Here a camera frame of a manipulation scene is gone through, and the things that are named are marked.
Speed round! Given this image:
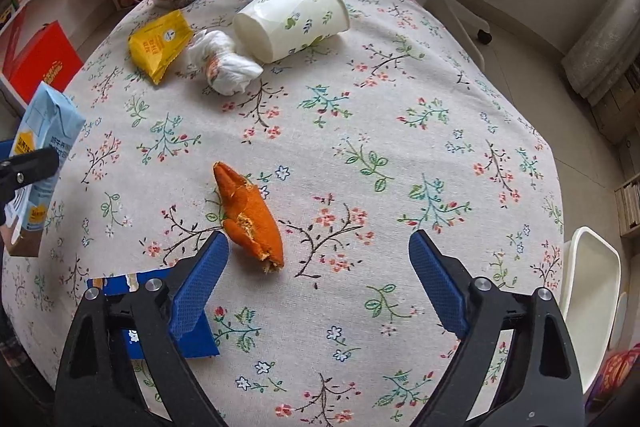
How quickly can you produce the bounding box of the light blue milk carton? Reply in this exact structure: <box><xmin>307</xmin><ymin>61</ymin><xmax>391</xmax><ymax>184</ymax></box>
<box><xmin>1</xmin><ymin>82</ymin><xmax>86</xmax><ymax>258</ymax></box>

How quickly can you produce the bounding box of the blue biscuit box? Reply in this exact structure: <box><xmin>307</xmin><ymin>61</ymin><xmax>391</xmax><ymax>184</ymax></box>
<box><xmin>87</xmin><ymin>268</ymin><xmax>219</xmax><ymax>360</ymax></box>

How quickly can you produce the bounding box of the yellow snack packet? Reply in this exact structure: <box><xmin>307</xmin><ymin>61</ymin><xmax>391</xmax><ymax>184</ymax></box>
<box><xmin>128</xmin><ymin>10</ymin><xmax>193</xmax><ymax>86</ymax></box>

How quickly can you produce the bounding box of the orange peel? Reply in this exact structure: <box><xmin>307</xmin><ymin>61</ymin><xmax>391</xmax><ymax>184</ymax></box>
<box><xmin>213</xmin><ymin>161</ymin><xmax>284</xmax><ymax>273</ymax></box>

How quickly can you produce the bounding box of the white tissue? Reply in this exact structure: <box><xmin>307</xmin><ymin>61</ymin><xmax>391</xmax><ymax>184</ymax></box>
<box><xmin>186</xmin><ymin>30</ymin><xmax>264</xmax><ymax>96</ymax></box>

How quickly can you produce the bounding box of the leaf pattern paper cup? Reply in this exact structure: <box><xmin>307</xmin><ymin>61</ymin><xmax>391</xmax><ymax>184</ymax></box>
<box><xmin>232</xmin><ymin>0</ymin><xmax>350</xmax><ymax>63</ymax></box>

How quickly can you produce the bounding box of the white trash bin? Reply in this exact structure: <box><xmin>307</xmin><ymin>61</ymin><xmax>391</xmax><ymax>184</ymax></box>
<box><xmin>560</xmin><ymin>227</ymin><xmax>622</xmax><ymax>391</ymax></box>

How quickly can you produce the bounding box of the red toy drum bag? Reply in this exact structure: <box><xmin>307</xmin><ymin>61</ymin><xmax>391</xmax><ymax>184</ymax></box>
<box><xmin>586</xmin><ymin>343</ymin><xmax>640</xmax><ymax>413</ymax></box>

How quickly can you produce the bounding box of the red gift box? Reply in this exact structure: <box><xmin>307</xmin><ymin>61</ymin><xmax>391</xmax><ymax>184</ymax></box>
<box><xmin>1</xmin><ymin>10</ymin><xmax>82</xmax><ymax>105</ymax></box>

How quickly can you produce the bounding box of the wooden desk with shelves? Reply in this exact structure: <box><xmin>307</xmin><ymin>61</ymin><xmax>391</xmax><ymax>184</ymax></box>
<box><xmin>593</xmin><ymin>57</ymin><xmax>639</xmax><ymax>239</ymax></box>

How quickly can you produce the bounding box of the floral tablecloth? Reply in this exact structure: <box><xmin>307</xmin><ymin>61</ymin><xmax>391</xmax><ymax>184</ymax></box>
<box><xmin>2</xmin><ymin>0</ymin><xmax>563</xmax><ymax>426</ymax></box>

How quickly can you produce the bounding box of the right grey curtain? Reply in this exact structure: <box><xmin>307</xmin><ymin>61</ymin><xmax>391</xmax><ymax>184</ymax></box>
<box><xmin>561</xmin><ymin>0</ymin><xmax>639</xmax><ymax>106</ymax></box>

